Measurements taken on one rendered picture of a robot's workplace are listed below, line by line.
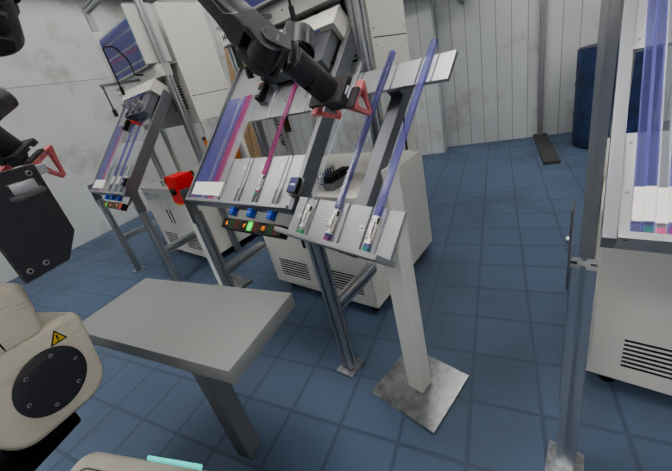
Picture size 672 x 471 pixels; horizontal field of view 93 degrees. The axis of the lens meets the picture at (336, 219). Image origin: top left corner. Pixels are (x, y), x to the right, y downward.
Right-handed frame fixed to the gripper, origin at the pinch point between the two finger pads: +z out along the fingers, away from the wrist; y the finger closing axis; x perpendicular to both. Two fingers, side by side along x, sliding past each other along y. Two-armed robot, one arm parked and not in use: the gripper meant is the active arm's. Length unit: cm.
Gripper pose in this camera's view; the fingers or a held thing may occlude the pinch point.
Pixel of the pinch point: (353, 113)
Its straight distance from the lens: 79.8
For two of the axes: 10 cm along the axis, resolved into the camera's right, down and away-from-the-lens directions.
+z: 6.5, 3.0, 7.0
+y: -6.9, -1.3, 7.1
